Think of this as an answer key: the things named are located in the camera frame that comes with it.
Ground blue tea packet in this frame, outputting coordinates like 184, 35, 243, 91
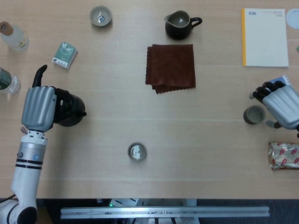
270, 75, 291, 86

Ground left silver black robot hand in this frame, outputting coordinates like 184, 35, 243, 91
21, 64, 71, 131

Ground silver foil bag red prints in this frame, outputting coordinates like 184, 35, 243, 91
268, 142, 299, 172

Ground white notebook yellow spine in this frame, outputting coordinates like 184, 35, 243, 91
241, 8, 289, 68

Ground brown folded tea cloth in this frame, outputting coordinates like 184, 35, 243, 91
145, 44, 196, 95

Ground black cast iron teapot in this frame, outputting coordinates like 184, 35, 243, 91
54, 88, 87, 127

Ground aluminium rail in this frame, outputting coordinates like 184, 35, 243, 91
60, 206, 270, 219

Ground green tea packet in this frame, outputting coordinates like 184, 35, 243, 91
51, 42, 78, 70

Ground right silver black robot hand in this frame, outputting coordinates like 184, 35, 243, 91
249, 80, 299, 130

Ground black ceramic pitcher with handle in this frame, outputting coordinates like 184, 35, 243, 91
164, 10, 203, 40

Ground grey flared tea bowl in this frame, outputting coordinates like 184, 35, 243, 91
90, 6, 112, 27

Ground round white lid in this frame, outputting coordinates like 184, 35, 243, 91
285, 8, 299, 30

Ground frosted glass bottle cork cap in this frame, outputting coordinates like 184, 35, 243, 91
0, 21, 30, 52

